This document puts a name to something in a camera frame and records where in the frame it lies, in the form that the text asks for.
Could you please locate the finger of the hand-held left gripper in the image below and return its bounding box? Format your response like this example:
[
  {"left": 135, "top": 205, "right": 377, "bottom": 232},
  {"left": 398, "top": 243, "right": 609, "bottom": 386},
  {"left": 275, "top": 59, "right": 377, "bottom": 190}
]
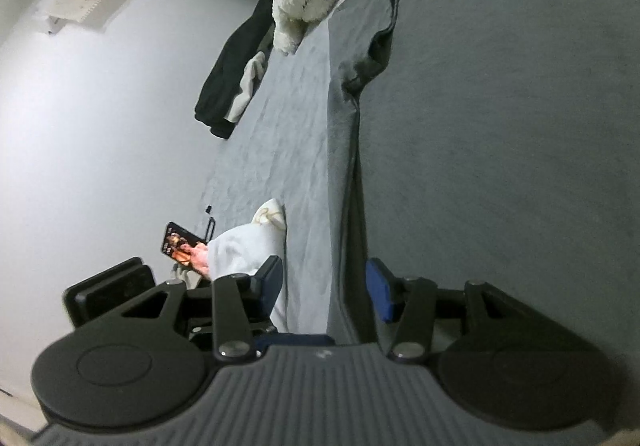
[{"left": 252, "top": 332, "right": 337, "bottom": 348}]

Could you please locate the smartphone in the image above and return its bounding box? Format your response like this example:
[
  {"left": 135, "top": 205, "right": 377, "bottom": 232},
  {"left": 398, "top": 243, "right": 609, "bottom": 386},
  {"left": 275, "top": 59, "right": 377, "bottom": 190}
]
[{"left": 160, "top": 221, "right": 213, "bottom": 277}]

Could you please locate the white garment with orange print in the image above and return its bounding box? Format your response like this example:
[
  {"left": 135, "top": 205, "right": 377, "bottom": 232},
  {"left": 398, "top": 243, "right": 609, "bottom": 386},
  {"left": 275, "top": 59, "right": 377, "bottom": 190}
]
[{"left": 200, "top": 198, "right": 288, "bottom": 334}]

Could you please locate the cream white sock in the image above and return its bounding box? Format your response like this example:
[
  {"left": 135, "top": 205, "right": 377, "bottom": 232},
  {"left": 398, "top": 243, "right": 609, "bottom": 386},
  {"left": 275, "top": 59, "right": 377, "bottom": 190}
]
[{"left": 223, "top": 51, "right": 267, "bottom": 124}]

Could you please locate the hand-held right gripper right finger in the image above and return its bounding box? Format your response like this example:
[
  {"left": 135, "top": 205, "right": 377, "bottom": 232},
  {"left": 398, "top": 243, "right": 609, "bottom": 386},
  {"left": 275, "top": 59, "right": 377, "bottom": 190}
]
[{"left": 365, "top": 257, "right": 531, "bottom": 361}]

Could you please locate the crumpled black garment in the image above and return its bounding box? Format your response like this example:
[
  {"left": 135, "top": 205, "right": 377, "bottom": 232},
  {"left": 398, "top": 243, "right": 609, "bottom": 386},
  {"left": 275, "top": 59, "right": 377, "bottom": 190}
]
[{"left": 194, "top": 0, "right": 278, "bottom": 141}]

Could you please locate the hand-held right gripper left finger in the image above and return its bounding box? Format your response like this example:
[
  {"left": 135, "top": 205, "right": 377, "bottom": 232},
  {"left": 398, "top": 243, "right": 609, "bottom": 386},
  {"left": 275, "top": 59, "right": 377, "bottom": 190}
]
[{"left": 120, "top": 255, "right": 285, "bottom": 359}]

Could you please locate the grey t-shirt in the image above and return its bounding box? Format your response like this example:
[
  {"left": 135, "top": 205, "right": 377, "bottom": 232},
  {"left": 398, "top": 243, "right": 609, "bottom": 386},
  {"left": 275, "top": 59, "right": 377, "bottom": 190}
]
[{"left": 326, "top": 0, "right": 640, "bottom": 362}]

